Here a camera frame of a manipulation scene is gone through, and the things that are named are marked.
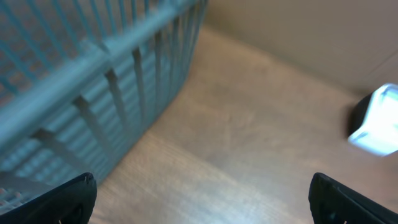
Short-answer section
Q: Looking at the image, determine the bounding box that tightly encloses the white barcode scanner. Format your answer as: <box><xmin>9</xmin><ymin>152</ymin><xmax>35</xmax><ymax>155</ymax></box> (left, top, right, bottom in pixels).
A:
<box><xmin>348</xmin><ymin>83</ymin><xmax>397</xmax><ymax>157</ymax></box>

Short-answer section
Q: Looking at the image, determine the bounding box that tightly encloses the grey plastic shopping basket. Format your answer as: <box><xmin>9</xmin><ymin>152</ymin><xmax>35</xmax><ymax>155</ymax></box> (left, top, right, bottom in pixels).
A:
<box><xmin>1</xmin><ymin>0</ymin><xmax>208</xmax><ymax>213</ymax></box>

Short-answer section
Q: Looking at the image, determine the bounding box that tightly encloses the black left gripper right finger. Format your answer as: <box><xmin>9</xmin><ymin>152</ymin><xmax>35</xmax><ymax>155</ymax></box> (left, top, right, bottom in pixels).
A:
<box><xmin>308</xmin><ymin>172</ymin><xmax>397</xmax><ymax>224</ymax></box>

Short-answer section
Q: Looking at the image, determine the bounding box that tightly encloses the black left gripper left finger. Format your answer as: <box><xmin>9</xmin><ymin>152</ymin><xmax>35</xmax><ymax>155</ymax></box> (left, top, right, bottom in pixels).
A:
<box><xmin>1</xmin><ymin>172</ymin><xmax>97</xmax><ymax>224</ymax></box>

